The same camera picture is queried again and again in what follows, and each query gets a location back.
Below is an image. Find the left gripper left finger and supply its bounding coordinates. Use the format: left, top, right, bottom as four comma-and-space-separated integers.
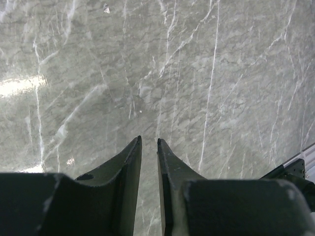
0, 137, 142, 236

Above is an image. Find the small paper scrap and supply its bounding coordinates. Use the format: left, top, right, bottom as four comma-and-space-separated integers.
103, 3, 110, 14

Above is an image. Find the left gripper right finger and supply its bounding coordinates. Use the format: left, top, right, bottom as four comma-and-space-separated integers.
157, 139, 315, 236

